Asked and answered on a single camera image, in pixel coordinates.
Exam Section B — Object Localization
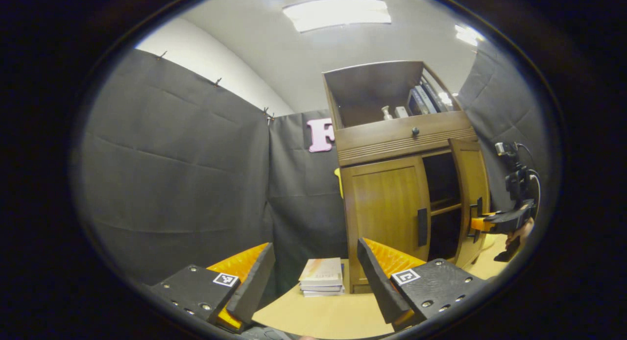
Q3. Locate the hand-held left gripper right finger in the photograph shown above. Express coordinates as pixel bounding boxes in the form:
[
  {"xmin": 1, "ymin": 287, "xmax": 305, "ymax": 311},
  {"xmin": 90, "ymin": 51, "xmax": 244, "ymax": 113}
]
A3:
[{"xmin": 357, "ymin": 237, "xmax": 488, "ymax": 332}]

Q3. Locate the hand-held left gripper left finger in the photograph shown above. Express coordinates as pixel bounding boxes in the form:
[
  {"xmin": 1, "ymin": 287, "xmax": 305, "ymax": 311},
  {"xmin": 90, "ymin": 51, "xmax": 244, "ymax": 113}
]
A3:
[{"xmin": 148, "ymin": 242, "xmax": 276, "ymax": 333}]

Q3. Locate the wooden shoe cabinet door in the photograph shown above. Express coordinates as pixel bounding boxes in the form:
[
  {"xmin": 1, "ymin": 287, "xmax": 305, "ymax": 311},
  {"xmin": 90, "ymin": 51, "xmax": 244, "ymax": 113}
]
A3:
[
  {"xmin": 449, "ymin": 138, "xmax": 490, "ymax": 268},
  {"xmin": 340, "ymin": 155, "xmax": 433, "ymax": 287}
]

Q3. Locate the wooden double-door shoe cabinet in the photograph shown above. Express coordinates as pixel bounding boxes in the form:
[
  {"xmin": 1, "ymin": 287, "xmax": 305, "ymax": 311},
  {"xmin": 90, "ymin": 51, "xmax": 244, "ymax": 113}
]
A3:
[{"xmin": 322, "ymin": 61, "xmax": 492, "ymax": 294}]

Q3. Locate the beige cover book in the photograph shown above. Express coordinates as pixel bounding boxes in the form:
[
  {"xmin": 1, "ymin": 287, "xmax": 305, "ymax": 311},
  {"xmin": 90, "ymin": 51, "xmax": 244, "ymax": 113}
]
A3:
[{"xmin": 299, "ymin": 258, "xmax": 343, "ymax": 287}]

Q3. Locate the wooden inner shelf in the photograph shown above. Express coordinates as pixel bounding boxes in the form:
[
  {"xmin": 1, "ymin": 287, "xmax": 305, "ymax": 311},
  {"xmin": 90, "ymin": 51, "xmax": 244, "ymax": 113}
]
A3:
[{"xmin": 430, "ymin": 198, "xmax": 463, "ymax": 217}]

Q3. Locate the grey spine book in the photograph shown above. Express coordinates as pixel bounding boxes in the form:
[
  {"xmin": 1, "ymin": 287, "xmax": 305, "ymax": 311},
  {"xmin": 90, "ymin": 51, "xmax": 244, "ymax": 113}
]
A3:
[{"xmin": 414, "ymin": 85, "xmax": 437, "ymax": 115}]

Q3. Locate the black backdrop cloth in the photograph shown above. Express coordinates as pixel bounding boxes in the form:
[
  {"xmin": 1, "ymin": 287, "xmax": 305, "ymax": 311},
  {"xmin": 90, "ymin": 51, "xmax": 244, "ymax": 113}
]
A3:
[{"xmin": 78, "ymin": 49, "xmax": 552, "ymax": 287}]

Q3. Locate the wooden drawer with black knob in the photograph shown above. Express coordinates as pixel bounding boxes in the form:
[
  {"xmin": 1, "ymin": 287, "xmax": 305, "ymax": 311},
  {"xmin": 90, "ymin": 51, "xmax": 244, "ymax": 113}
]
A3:
[{"xmin": 335, "ymin": 111, "xmax": 478, "ymax": 167}]

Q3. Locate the small ceiling light panel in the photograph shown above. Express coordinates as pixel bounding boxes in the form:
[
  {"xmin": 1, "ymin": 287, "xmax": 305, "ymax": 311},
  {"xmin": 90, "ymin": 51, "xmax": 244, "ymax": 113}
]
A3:
[{"xmin": 455, "ymin": 25, "xmax": 483, "ymax": 47}]

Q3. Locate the large ceiling light panel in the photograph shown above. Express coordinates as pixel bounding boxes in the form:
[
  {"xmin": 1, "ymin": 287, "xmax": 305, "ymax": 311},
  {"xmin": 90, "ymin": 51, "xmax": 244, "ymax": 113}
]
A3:
[{"xmin": 283, "ymin": 0, "xmax": 392, "ymax": 33}]

